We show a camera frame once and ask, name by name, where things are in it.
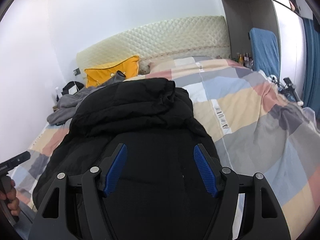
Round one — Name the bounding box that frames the black puffer jacket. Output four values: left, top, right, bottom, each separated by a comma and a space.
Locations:
33, 78, 217, 239

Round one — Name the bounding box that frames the person's left hand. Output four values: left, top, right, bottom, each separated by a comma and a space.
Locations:
0, 180, 21, 216

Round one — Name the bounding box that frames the checkered pastel duvet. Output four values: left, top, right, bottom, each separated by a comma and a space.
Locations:
11, 55, 320, 240

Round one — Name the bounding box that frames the grey fleece garment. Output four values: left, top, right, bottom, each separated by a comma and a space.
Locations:
47, 71, 126, 126

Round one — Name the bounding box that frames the black bag by bed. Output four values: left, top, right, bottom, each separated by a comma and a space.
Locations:
61, 81, 84, 95

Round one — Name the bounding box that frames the white patterned pillow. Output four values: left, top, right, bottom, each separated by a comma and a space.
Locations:
138, 56, 214, 75

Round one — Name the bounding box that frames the blue towel on chair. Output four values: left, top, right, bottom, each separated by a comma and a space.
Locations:
249, 28, 280, 78

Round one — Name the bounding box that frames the cream quilted headboard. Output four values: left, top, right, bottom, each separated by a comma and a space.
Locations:
76, 16, 231, 74

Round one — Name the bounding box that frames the yellow pillow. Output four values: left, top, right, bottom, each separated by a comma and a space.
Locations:
84, 55, 139, 88

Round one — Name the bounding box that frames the grey wardrobe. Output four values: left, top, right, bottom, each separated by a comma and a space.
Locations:
222, 0, 306, 95

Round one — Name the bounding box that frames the blue curtain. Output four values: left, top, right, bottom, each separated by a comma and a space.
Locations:
303, 18, 319, 119

